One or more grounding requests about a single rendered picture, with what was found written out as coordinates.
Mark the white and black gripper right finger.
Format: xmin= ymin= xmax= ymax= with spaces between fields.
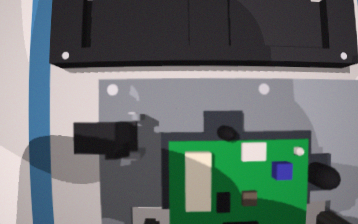
xmin=316 ymin=211 xmax=351 ymax=224

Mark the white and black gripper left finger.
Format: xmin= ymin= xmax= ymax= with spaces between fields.
xmin=144 ymin=218 xmax=160 ymax=224

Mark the green circuit board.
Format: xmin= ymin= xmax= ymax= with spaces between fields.
xmin=169 ymin=139 xmax=308 ymax=224

